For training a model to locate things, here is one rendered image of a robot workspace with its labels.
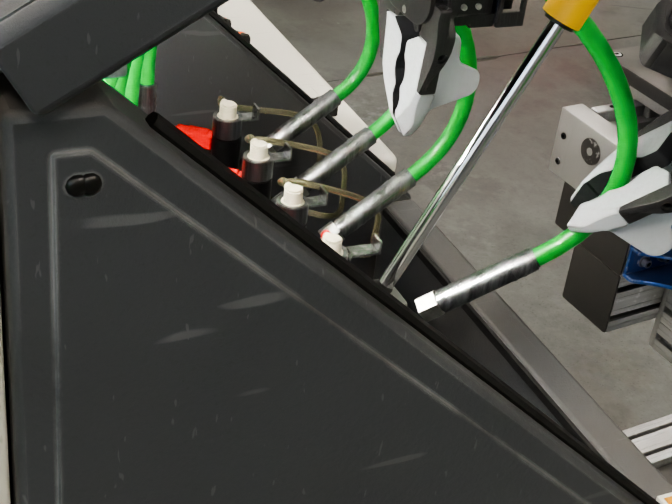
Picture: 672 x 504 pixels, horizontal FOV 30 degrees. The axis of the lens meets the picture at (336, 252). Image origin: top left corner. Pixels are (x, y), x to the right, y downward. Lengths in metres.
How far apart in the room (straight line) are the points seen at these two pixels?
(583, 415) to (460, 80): 0.36
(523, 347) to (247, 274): 0.72
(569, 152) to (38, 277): 1.17
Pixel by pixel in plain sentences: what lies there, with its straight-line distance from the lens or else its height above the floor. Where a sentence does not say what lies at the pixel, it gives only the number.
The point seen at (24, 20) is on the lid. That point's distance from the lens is 0.42.
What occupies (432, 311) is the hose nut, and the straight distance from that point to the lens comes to 0.93.
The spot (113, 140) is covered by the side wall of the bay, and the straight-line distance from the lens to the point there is 0.47.
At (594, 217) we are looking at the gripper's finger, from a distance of 0.89.
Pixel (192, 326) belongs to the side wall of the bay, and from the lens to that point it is 0.53.
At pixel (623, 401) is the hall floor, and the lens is 2.78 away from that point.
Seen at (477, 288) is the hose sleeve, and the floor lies 1.15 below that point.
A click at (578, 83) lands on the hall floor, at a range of 4.17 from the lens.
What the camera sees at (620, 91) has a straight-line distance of 0.87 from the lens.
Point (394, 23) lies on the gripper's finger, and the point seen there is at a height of 1.30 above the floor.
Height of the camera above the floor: 1.66
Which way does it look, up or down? 33 degrees down
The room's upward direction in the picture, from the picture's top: 7 degrees clockwise
